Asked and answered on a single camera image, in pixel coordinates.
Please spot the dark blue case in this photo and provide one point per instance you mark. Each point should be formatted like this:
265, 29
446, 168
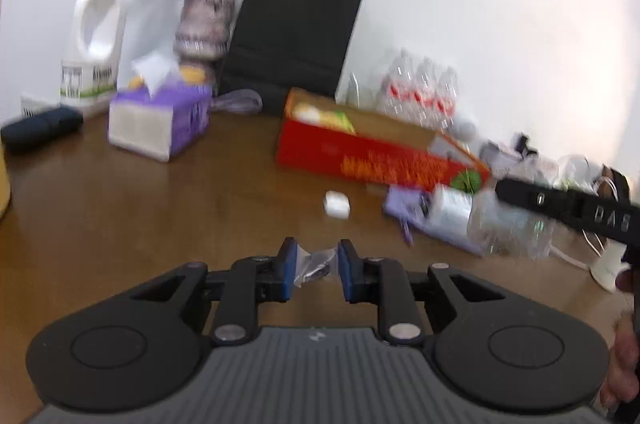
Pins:
40, 129

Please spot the purple tissue box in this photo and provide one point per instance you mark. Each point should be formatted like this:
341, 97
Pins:
165, 124

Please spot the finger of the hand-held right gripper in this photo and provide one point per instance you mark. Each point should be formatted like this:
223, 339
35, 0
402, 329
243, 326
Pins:
530, 199

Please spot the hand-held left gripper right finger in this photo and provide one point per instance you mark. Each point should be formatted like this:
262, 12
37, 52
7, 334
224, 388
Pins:
346, 271

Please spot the person's right hand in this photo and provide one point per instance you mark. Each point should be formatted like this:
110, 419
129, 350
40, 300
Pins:
622, 354

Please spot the purple cloth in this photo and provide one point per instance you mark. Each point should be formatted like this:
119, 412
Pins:
405, 204

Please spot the small white case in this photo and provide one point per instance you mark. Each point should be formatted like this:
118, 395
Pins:
336, 204

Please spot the clear plastic wrapper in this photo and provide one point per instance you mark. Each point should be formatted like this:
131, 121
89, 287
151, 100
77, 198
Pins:
317, 264

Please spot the clear water bottle red label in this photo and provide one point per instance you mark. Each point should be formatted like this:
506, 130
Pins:
446, 102
424, 94
397, 87

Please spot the white plastic bottle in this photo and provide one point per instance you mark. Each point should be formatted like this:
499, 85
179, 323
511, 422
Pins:
452, 209

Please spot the clear glass cup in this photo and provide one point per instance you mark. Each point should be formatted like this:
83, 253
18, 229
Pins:
355, 89

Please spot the white and yellow plush toy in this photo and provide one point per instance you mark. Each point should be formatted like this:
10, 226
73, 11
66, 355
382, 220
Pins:
307, 112

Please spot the white detergent jug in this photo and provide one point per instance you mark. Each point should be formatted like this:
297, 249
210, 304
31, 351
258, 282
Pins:
80, 74

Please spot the mottled purple ceramic vase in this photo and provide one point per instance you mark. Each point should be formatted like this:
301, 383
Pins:
202, 24

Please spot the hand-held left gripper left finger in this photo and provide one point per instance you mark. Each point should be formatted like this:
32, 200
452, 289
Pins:
289, 269

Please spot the red cardboard box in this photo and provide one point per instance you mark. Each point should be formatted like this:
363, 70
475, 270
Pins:
350, 154

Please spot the black paper bag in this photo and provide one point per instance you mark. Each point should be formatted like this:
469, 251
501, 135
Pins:
295, 29

